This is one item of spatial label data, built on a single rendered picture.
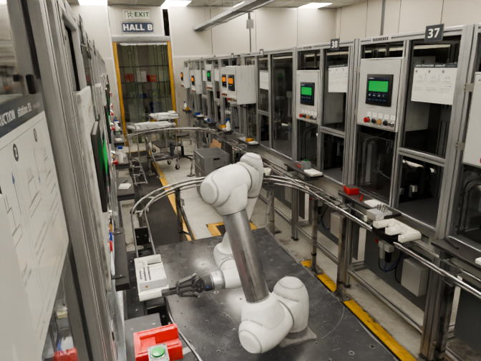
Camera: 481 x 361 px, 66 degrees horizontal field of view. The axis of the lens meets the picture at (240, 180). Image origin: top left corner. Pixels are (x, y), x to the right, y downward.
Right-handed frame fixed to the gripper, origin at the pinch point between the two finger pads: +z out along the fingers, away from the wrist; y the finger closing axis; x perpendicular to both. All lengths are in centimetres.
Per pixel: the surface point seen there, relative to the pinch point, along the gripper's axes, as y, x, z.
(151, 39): 166, -816, -96
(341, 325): -20, 29, -75
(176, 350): 7.2, 47.6, 4.0
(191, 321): -19.8, 0.0, -9.2
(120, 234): 49, 38, 17
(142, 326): 3.2, 25.6, 13.8
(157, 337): 6.4, 37.8, 9.2
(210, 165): -34, -342, -108
